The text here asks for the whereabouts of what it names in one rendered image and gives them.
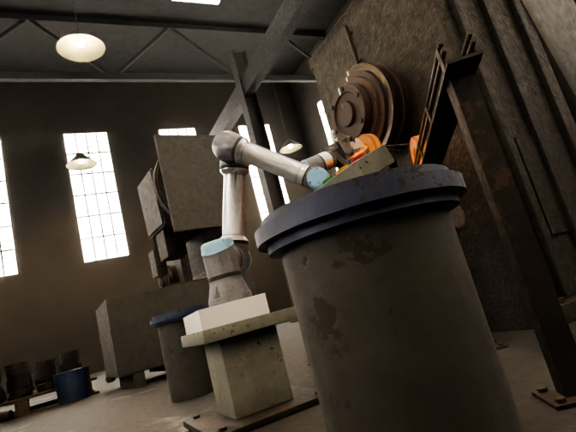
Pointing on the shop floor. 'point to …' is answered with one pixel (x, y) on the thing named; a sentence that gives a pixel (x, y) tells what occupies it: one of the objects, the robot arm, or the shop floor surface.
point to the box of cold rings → (141, 328)
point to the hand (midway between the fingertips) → (365, 148)
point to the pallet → (22, 393)
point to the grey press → (183, 205)
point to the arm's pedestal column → (249, 384)
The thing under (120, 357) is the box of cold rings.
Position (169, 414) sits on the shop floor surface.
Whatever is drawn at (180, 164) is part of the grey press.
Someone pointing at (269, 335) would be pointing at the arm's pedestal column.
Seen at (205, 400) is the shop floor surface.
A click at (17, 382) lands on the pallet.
